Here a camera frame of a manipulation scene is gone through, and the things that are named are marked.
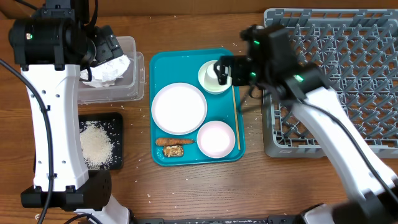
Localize large pink plate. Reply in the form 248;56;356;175
151;83;208;135

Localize grey plastic dish rack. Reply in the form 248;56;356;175
264;8;397;159

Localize clear plastic bin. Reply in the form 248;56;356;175
78;36;146;104

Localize black tray bin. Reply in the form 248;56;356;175
77;111;124;171

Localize cream bowl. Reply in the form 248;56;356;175
198;60;232;95

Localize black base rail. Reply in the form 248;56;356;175
133;215;305;224

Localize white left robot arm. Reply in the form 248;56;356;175
9;0;134;223

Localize wooden chopstick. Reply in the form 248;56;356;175
231;86;241;151

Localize white napkin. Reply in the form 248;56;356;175
83;55;131;88

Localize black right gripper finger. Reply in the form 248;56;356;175
218;73;232;86
213;55;232;75

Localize orange carrot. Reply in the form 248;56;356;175
155;138;195;146

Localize white plastic cup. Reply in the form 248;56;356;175
204;61;221;89

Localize pile of white rice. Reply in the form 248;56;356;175
79;120;123;170

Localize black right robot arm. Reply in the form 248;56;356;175
213;25;397;223

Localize brown food scrap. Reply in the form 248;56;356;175
162;145;184;157

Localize teal plastic tray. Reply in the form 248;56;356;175
149;48;246;166

